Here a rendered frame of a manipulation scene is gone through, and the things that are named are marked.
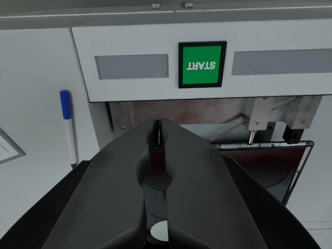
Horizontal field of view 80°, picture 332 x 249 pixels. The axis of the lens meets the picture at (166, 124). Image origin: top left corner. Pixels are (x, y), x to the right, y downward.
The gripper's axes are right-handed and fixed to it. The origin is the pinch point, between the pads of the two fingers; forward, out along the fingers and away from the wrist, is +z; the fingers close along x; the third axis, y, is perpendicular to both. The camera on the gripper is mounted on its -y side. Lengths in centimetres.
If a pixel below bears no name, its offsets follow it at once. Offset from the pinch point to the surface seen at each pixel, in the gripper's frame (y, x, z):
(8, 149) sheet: 12.4, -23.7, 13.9
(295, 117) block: 12.0, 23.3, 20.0
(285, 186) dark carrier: 30.9, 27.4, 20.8
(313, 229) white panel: 58, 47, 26
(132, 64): 0.5, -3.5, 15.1
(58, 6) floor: -5, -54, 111
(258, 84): 3.6, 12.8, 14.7
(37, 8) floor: -4, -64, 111
